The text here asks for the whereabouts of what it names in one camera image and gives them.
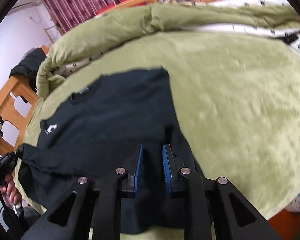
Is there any left hand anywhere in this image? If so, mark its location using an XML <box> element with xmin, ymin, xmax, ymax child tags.
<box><xmin>0</xmin><ymin>174</ymin><xmax>22</xmax><ymax>209</ymax></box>

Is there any dark navy sweatshirt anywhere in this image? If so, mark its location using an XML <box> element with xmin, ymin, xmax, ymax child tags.
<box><xmin>18</xmin><ymin>68</ymin><xmax>199</xmax><ymax>234</ymax></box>

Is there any green plush blanket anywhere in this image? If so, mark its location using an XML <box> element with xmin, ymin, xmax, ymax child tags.
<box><xmin>36</xmin><ymin>3</ymin><xmax>300</xmax><ymax>99</ymax></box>

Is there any green bed sheet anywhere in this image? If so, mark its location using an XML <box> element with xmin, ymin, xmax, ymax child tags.
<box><xmin>24</xmin><ymin>31</ymin><xmax>300</xmax><ymax>239</ymax></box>

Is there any black jacket on headboard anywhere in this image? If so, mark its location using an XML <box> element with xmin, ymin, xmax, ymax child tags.
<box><xmin>9</xmin><ymin>47</ymin><xmax>46</xmax><ymax>92</ymax></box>

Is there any white flower print quilt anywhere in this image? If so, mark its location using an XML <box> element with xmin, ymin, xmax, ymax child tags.
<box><xmin>47</xmin><ymin>0</ymin><xmax>300</xmax><ymax>76</ymax></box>

